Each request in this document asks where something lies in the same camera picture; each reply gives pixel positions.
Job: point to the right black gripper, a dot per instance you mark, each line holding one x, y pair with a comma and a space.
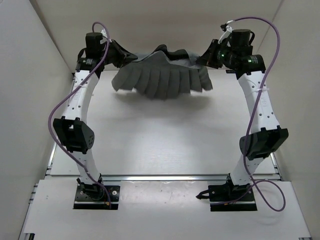
206, 59

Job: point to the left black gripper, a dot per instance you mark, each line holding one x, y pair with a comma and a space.
125, 57

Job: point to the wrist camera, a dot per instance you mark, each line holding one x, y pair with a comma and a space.
227, 30
106, 35

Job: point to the aluminium front rail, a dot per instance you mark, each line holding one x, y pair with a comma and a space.
166, 177

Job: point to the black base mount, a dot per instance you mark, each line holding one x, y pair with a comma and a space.
82, 201
222, 198

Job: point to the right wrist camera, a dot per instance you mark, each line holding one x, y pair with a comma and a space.
227, 30

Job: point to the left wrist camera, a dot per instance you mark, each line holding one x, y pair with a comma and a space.
106, 35

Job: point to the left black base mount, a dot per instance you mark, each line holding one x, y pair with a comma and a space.
82, 201

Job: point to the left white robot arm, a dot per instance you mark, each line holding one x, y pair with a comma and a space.
72, 130

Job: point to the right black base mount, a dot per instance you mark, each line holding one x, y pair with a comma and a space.
222, 198

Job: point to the right blue corner sticker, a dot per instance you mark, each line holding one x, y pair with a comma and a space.
228, 71

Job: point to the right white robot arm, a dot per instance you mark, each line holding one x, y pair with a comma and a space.
233, 50

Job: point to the grey pleated skirt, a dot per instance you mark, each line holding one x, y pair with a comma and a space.
163, 75

